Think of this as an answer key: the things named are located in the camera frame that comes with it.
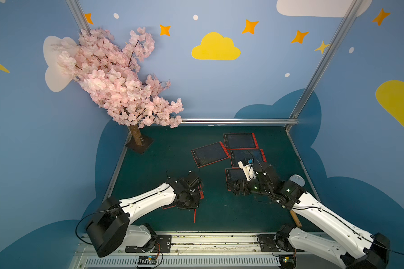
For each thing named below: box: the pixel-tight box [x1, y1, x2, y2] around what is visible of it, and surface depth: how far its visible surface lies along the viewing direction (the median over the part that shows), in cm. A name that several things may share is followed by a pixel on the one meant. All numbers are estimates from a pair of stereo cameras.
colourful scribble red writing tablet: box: [229, 149, 268, 169], surface depth 109 cm
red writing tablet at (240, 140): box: [223, 132, 260, 150], surface depth 117 cm
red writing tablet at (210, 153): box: [190, 141, 231, 169], surface depth 109 cm
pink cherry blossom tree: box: [57, 26, 185, 155], surface depth 75 cm
